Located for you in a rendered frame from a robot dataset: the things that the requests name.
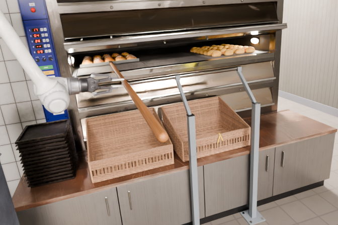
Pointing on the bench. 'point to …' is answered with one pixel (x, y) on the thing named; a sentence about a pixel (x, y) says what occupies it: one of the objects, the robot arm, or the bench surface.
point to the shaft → (156, 128)
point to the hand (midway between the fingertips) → (117, 82)
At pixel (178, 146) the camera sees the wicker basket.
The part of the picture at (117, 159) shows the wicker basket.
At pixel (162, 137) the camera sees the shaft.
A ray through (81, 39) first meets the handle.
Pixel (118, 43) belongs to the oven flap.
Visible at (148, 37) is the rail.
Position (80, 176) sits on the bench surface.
